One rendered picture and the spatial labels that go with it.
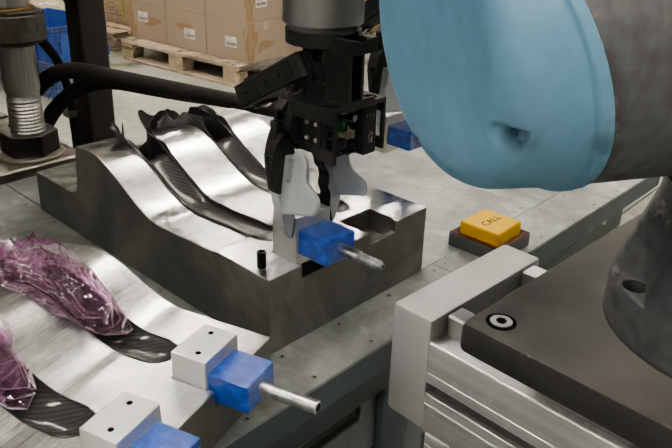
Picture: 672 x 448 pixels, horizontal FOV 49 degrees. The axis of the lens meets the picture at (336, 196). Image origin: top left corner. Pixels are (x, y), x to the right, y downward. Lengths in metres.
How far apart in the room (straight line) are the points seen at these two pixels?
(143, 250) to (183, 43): 4.33
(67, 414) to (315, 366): 0.25
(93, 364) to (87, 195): 0.36
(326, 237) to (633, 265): 0.38
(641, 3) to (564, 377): 0.20
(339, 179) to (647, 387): 0.45
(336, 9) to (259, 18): 4.13
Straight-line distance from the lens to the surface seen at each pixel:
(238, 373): 0.65
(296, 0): 0.66
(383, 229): 0.89
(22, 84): 1.37
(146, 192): 0.92
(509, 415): 0.49
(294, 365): 0.77
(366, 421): 0.98
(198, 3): 5.04
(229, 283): 0.80
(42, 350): 0.71
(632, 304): 0.42
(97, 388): 0.68
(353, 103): 0.67
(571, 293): 0.46
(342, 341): 0.81
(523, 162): 0.27
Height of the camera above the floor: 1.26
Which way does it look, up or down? 24 degrees down
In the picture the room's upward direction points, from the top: 2 degrees clockwise
